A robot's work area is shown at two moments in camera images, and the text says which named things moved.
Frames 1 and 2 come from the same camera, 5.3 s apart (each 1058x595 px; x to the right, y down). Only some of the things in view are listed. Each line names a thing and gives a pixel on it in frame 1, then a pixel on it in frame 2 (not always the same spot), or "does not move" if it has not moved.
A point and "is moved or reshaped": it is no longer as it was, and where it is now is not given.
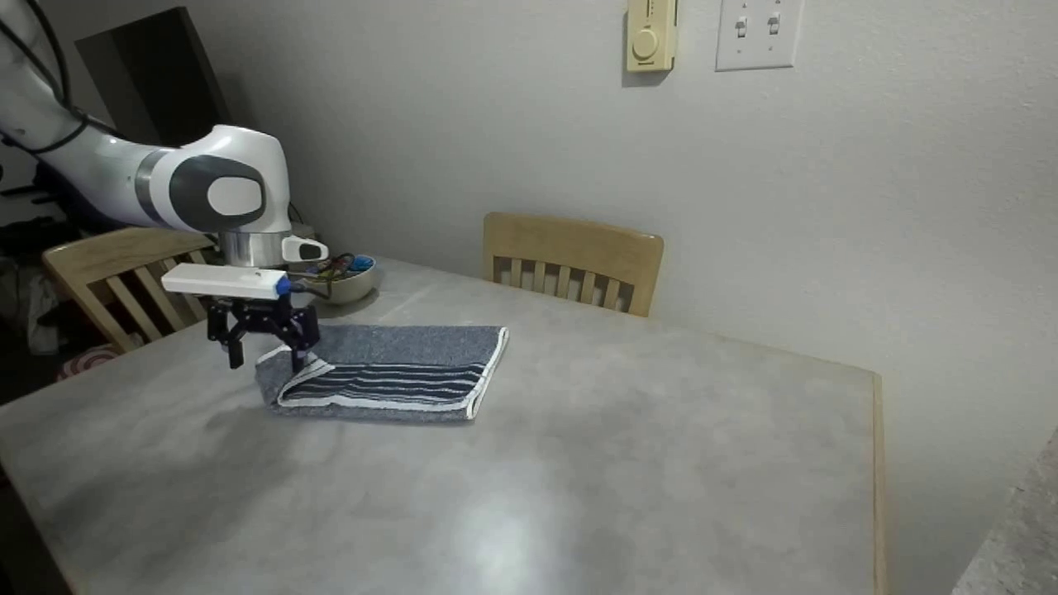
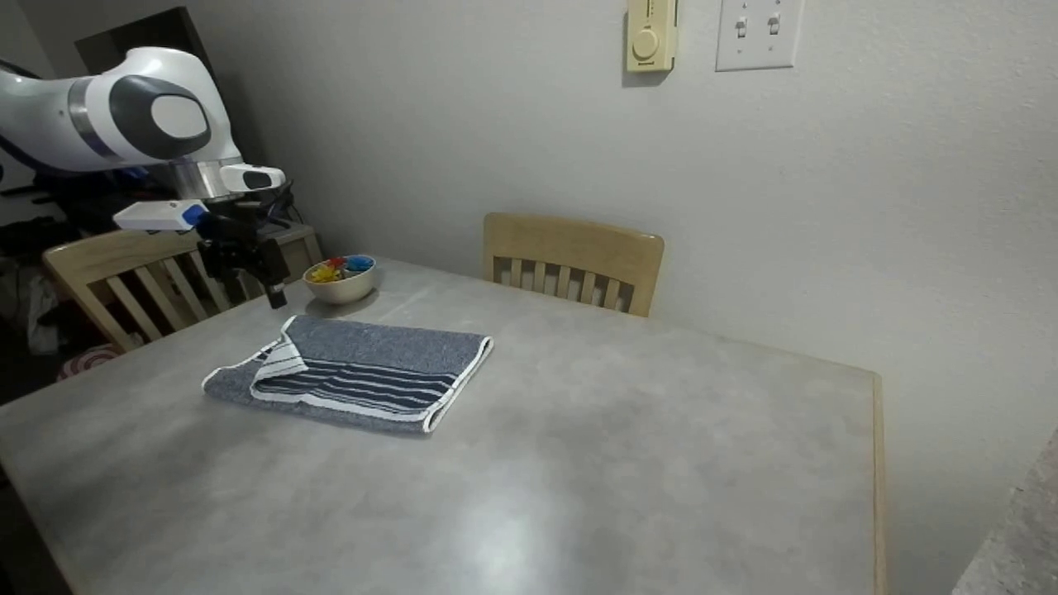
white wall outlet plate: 757,36 does not move
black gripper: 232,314 → 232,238
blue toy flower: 358,262 does not move
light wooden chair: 584,262 does not move
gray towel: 399,372 is moved or reshaped
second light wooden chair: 119,275 does not move
